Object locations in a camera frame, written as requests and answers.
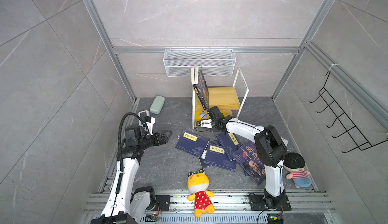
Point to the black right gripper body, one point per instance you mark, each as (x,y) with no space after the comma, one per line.
(214,124)

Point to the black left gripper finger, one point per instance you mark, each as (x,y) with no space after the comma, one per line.
(166,132)
(164,138)

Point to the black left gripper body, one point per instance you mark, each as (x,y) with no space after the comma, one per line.
(147,141)

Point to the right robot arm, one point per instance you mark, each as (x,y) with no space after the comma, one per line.
(269,146)

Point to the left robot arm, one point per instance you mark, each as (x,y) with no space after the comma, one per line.
(126,205)

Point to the yellow book on lower shelf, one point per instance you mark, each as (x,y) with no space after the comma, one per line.
(203,115)

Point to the white wooden two-tier shelf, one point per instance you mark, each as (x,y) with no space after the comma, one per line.
(225,98)

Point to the navy book with yellow label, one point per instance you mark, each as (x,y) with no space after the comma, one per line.
(192,143)

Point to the white digital clock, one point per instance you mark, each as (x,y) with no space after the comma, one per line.
(144,117)

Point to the mint green case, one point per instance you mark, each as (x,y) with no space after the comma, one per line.
(157,104)

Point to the dark book at pile bottom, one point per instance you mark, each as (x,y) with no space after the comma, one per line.
(202,160)

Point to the black upright book on shelf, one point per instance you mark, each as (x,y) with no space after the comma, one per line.
(195,87)

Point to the yellow frog plush toy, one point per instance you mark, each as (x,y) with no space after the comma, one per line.
(198,183)

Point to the black-haired doll plush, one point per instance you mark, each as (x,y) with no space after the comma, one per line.
(294,163)

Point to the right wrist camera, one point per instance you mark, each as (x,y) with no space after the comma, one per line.
(206,124)

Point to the white wire mesh basket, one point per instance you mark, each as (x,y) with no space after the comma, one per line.
(213,62)

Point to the black wire hook rack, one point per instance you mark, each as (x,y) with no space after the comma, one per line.
(343,120)

